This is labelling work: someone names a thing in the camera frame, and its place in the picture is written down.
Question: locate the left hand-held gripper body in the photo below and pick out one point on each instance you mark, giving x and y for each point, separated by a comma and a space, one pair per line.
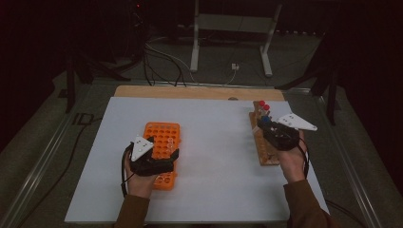
152, 164

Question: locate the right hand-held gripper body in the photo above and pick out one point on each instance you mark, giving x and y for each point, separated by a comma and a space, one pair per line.
283, 137

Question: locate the blue capped test tube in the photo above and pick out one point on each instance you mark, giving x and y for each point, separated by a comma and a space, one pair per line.
265, 119

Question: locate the clear test tube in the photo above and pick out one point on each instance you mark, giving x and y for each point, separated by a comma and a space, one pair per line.
171, 140
171, 147

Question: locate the orange plastic tube rack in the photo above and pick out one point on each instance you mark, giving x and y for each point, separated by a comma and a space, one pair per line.
161, 133

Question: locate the red capped test tube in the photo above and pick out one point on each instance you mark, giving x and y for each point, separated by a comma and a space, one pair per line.
262, 103
266, 107

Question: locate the wooden test tube rack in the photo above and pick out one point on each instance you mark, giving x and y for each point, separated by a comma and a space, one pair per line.
264, 155

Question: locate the person's left hand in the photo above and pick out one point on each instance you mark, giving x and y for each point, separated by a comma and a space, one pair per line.
141, 185

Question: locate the person's right hand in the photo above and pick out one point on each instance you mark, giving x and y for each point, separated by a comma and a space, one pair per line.
293, 164

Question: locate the white table cover sheet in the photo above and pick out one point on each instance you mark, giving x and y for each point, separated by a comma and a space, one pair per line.
215, 177

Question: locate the white plug adapter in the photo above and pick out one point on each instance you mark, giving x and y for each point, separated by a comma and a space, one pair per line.
234, 66

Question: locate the black tripod stand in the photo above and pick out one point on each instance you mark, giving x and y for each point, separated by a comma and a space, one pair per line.
323, 79
82, 72

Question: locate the grey metal stand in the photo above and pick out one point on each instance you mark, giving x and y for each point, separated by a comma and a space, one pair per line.
233, 23

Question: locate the dark device with red light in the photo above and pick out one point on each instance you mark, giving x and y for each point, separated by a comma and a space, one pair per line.
138, 19

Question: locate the metal floor rail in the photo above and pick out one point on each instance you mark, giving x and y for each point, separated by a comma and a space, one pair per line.
38, 171
348, 164

